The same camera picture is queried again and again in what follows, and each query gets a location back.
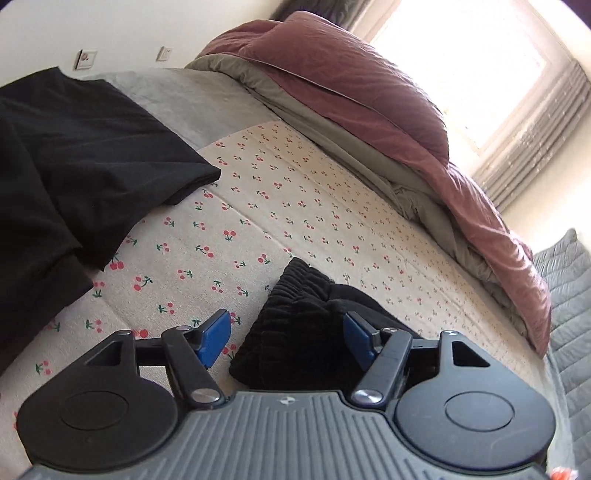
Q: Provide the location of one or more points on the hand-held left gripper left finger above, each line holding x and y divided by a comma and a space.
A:
213, 336

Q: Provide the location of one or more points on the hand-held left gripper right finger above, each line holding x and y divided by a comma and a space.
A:
359, 339

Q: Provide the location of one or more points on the black pants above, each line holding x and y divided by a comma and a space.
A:
300, 323

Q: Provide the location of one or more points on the cherry print bedsheet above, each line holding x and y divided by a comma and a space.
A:
295, 203

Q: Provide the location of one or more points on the grey quilted sofa cover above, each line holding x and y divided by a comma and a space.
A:
568, 295

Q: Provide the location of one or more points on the black folded garment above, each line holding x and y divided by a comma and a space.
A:
69, 170

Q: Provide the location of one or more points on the grey bed blanket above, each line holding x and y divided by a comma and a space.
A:
184, 101

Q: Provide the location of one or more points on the small orange object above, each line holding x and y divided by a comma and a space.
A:
563, 473

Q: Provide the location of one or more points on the pink and grey duvet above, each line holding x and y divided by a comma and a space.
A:
360, 92

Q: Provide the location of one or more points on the grey pleated curtain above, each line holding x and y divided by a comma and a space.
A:
540, 147

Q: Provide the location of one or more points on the window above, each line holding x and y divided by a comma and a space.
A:
466, 69

